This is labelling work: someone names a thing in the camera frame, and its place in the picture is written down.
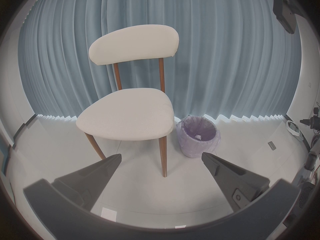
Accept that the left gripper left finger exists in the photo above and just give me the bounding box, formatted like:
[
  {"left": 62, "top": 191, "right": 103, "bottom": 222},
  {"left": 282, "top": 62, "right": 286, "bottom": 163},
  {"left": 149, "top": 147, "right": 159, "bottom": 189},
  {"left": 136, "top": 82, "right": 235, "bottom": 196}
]
[{"left": 52, "top": 153, "right": 122, "bottom": 211}]

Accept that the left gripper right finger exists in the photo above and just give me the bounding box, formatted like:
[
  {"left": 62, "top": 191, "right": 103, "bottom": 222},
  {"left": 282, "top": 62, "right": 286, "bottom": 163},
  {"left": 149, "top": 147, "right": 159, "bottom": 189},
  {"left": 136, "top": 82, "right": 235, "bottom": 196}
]
[{"left": 201, "top": 152, "right": 270, "bottom": 212}]

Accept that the purple plastic bag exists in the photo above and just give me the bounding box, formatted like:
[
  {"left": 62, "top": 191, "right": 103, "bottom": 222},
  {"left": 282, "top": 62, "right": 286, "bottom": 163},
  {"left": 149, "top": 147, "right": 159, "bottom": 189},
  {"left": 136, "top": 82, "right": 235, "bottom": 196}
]
[{"left": 176, "top": 114, "right": 222, "bottom": 158}]

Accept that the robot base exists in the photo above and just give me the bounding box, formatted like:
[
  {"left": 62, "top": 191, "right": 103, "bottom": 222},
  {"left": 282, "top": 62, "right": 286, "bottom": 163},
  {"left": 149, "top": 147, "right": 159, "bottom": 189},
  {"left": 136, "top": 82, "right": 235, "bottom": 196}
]
[{"left": 282, "top": 179, "right": 318, "bottom": 229}]

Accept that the white trash bin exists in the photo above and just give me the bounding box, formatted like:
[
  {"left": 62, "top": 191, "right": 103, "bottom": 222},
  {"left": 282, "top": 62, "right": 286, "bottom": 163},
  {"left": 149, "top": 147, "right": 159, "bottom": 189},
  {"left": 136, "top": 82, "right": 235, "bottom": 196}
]
[{"left": 179, "top": 116, "right": 220, "bottom": 158}]

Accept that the white oval basin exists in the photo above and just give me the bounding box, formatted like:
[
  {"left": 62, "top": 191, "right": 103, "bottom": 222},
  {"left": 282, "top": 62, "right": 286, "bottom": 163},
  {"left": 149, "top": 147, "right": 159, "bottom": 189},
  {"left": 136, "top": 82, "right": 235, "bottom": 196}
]
[{"left": 286, "top": 120, "right": 302, "bottom": 136}]

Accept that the white cushioned wooden chair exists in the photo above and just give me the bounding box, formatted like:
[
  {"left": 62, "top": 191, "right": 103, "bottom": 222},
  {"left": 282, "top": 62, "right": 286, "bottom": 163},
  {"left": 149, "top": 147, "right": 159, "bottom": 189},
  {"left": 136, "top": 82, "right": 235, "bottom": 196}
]
[{"left": 76, "top": 24, "right": 180, "bottom": 178}]

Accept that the pale blue curtain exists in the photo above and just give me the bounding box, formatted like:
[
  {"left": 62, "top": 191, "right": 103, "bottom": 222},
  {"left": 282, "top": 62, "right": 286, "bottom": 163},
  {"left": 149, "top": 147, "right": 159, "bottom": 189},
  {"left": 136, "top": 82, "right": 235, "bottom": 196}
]
[{"left": 18, "top": 0, "right": 302, "bottom": 121}]

